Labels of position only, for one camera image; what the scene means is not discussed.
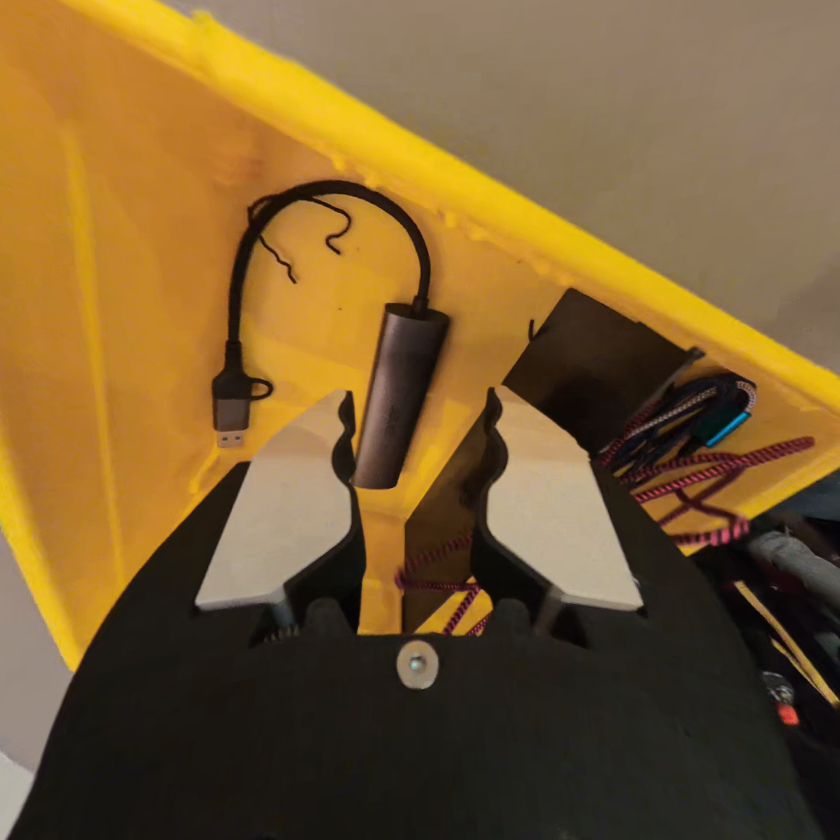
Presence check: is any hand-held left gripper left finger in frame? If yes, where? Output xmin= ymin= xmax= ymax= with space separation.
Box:
xmin=195 ymin=389 xmax=366 ymax=631

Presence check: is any black braided hub cable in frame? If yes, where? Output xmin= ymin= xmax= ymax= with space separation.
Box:
xmin=211 ymin=179 xmax=434 ymax=450

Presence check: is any blue plug braided cable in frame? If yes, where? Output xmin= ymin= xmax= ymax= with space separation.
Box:
xmin=600 ymin=373 xmax=759 ymax=473

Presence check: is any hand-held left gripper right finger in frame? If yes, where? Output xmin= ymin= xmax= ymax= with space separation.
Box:
xmin=469 ymin=386 xmax=644 ymax=631

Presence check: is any pink braided cable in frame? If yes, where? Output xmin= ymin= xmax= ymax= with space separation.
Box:
xmin=392 ymin=394 xmax=816 ymax=637

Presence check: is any yellow plastic bin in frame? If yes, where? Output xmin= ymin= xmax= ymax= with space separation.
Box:
xmin=0 ymin=0 xmax=840 ymax=670

